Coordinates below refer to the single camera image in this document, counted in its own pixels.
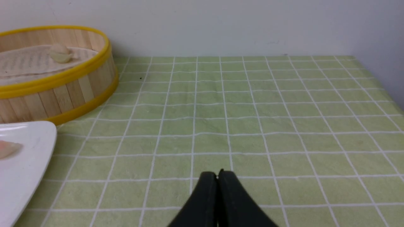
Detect white square plate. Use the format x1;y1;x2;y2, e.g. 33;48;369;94
0;121;57;227

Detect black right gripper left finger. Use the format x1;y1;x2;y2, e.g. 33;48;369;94
168;172;217;227

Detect pink dumpling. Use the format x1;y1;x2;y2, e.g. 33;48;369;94
0;140;23;159

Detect white steamer liner cloth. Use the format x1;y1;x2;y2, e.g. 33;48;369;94
0;45;98;86

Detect bamboo steamer basket yellow rim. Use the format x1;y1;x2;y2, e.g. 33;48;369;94
0;25;119;125

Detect pale dumpling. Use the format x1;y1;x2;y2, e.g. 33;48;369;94
49;44;73;64

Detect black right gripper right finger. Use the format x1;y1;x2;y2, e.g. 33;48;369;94
218;169;277;227

